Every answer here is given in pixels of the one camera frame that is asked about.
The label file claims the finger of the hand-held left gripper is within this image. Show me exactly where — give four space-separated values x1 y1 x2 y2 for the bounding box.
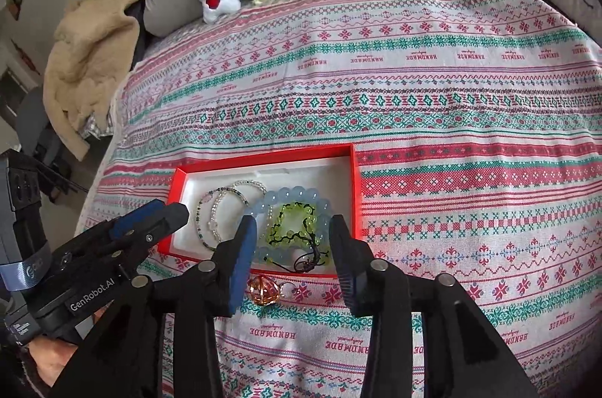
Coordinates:
109 202 190 273
75 199 165 258

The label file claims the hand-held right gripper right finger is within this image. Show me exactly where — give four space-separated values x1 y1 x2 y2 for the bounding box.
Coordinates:
328 214 541 398

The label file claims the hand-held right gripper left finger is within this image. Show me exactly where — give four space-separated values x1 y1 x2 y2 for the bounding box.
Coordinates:
49 214 259 398

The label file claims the copper wire ring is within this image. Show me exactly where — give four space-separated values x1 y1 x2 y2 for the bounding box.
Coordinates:
248 276 283 305

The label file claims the red jewelry box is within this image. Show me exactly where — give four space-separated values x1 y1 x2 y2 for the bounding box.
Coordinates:
157 143 365 279

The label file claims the person's left hand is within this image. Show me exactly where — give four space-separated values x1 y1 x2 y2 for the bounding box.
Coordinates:
26 308 112 384

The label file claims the grey plaid sheet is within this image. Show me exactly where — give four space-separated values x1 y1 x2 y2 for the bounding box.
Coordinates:
79 110 117 141

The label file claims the dark grey chair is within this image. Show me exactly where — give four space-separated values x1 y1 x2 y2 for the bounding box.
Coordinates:
13 87 90 204

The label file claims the patterned woven blanket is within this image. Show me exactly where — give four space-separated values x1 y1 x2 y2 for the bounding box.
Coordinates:
82 0 602 398

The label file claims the beige fleece blanket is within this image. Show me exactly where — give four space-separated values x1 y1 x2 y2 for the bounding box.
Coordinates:
42 0 151 161

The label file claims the green bead bracelet black cord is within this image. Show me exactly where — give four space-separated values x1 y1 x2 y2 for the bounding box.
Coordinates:
265 201 331 275

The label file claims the blue bead bracelet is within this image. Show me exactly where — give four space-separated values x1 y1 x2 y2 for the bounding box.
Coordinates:
249 186 340 268

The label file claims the clear white bead bracelet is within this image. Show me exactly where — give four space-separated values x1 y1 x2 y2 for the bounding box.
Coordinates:
211 179 269 241

